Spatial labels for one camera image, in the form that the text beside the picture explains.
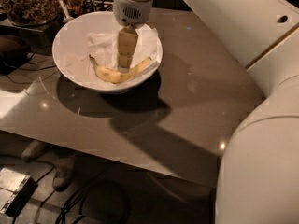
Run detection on grey slipper right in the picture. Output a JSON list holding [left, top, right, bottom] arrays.
[[52, 155, 76, 192]]

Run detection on black floor cables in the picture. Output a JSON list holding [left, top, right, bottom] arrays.
[[12, 166, 129, 224]]

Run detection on grey slipper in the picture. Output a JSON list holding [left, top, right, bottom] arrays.
[[21, 140, 47, 163], [52, 155, 76, 192]]

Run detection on white bowl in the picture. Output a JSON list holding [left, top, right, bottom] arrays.
[[52, 12, 163, 94]]

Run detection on white paper napkin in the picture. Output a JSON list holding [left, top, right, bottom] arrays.
[[64, 28, 162, 90]]

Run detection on thin black table cable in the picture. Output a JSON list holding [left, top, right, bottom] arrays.
[[6, 45, 59, 86]]

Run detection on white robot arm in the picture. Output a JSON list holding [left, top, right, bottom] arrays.
[[126, 0, 299, 224]]

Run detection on dark round object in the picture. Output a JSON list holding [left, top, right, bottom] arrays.
[[0, 35, 31, 75]]

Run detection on white utensil handle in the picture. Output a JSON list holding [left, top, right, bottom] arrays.
[[57, 0, 73, 23]]

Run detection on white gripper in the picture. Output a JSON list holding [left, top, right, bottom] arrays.
[[113, 0, 153, 69]]

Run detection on black wire rack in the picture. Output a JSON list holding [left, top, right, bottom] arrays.
[[83, 0, 113, 14]]

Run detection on grey slipper left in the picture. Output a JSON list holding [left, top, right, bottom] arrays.
[[21, 140, 47, 163]]

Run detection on metal box on floor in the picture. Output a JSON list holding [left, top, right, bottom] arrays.
[[0, 167, 37, 217]]

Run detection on yellow banana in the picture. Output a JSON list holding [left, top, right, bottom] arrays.
[[89, 56, 151, 84]]

